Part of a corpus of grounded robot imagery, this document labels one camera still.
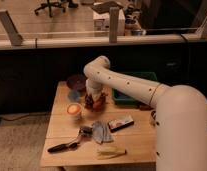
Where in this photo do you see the yellow banana peel toy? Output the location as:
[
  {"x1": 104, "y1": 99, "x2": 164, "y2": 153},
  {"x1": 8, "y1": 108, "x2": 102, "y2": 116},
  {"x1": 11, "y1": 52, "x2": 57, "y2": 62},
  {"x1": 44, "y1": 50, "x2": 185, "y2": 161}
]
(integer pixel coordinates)
[{"x1": 97, "y1": 148, "x2": 127, "y2": 159}]

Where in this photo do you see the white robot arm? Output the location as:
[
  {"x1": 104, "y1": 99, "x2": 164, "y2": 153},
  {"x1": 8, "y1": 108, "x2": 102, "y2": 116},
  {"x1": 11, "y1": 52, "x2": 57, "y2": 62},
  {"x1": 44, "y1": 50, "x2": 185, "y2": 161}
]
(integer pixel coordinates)
[{"x1": 83, "y1": 56, "x2": 207, "y2": 171}]

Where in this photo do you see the black handled kitchen tool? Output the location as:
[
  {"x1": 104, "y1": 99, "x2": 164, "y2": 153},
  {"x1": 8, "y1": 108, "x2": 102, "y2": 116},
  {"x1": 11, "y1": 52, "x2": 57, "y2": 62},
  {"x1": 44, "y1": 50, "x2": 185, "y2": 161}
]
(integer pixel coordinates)
[{"x1": 47, "y1": 126, "x2": 93, "y2": 154}]

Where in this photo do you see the white box on desk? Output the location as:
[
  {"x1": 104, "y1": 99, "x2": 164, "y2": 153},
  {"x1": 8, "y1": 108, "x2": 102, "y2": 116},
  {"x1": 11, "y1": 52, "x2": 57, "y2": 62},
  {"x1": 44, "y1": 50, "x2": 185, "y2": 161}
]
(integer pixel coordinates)
[{"x1": 93, "y1": 10, "x2": 125, "y2": 36}]

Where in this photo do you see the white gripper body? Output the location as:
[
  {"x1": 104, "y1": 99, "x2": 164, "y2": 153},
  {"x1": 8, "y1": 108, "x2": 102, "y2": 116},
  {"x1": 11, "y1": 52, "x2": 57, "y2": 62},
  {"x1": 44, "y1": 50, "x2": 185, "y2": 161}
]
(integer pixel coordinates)
[{"x1": 86, "y1": 79, "x2": 103, "y2": 100}]

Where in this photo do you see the green bin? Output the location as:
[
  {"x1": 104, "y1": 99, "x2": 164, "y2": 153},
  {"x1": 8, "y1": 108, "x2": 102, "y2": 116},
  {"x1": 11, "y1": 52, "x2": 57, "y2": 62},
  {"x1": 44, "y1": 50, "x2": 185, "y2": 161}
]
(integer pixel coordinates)
[{"x1": 112, "y1": 72, "x2": 157, "y2": 106}]

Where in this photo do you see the red bowl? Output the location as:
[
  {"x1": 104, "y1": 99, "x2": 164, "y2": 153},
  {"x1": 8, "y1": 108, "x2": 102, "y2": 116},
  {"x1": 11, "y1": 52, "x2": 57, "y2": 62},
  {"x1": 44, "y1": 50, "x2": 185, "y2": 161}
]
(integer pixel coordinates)
[{"x1": 89, "y1": 93, "x2": 106, "y2": 110}]

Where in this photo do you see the grey folded cloth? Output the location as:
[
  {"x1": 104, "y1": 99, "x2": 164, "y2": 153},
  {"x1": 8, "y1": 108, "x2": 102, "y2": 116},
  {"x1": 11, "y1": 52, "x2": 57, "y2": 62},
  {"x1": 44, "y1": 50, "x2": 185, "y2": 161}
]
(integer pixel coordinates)
[{"x1": 92, "y1": 121, "x2": 113, "y2": 144}]

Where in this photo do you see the small blue bowl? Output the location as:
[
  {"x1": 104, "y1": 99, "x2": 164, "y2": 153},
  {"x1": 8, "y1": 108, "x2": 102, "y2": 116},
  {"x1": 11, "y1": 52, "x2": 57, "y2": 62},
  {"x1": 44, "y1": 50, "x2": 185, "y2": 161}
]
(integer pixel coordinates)
[{"x1": 68, "y1": 90, "x2": 80, "y2": 102}]

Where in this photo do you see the purple bowl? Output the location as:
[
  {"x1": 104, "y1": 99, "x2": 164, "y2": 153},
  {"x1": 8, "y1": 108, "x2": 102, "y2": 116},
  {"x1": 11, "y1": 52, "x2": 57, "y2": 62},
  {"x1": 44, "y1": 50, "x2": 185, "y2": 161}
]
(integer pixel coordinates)
[{"x1": 66, "y1": 74, "x2": 86, "y2": 91}]

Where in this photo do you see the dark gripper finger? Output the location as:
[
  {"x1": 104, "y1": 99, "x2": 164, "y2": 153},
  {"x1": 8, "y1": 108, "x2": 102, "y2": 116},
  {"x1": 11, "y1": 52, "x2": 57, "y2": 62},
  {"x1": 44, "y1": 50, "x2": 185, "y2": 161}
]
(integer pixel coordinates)
[{"x1": 85, "y1": 95, "x2": 94, "y2": 109}]

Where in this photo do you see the black and red box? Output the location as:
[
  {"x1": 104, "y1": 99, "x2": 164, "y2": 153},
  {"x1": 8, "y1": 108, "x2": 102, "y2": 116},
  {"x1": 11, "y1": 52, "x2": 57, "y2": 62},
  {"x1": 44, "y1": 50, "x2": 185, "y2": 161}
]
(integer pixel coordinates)
[{"x1": 108, "y1": 116, "x2": 134, "y2": 132}]

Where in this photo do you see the black office chair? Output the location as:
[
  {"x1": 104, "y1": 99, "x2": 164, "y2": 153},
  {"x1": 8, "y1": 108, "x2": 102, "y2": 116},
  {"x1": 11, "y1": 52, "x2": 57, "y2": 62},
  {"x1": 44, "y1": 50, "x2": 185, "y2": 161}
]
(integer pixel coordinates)
[{"x1": 34, "y1": 0, "x2": 79, "y2": 18}]

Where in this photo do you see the white cup orange inside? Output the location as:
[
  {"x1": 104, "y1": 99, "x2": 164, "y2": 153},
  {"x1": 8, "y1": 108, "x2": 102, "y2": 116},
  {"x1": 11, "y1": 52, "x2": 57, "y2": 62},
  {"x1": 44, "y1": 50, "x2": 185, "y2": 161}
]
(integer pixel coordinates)
[{"x1": 67, "y1": 103, "x2": 82, "y2": 120}]

